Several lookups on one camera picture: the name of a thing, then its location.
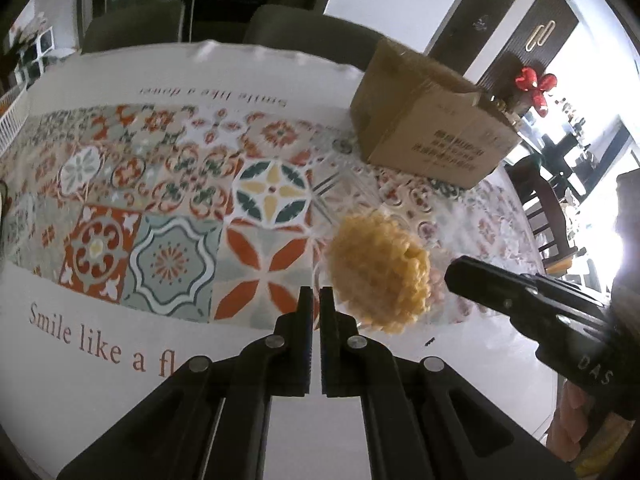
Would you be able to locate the dark wooden chair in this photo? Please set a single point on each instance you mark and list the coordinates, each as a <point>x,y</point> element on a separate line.
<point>542,210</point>

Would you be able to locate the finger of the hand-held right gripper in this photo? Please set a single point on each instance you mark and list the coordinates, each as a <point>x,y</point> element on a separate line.
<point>500,295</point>
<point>530,280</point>

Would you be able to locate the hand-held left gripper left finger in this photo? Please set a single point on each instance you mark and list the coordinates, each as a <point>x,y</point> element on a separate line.
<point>306,350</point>

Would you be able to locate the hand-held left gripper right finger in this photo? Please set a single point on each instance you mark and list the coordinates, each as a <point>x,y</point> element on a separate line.
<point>327,350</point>

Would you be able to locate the white shelf unit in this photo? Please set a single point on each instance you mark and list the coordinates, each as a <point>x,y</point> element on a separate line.
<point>30,55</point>

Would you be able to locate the patterned floral tablecloth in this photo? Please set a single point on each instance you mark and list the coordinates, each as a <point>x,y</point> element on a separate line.
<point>175,185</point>

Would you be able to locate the red flower ornament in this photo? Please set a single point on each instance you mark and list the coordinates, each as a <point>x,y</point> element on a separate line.
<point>535,90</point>

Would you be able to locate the grey upholstered chair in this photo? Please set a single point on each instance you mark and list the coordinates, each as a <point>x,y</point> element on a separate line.
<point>132,25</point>
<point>310,35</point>

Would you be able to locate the person's right hand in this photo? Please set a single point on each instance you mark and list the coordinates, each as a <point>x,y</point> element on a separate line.
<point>570,415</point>

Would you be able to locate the brown cardboard box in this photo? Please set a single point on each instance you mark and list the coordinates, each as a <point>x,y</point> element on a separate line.
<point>430,125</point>

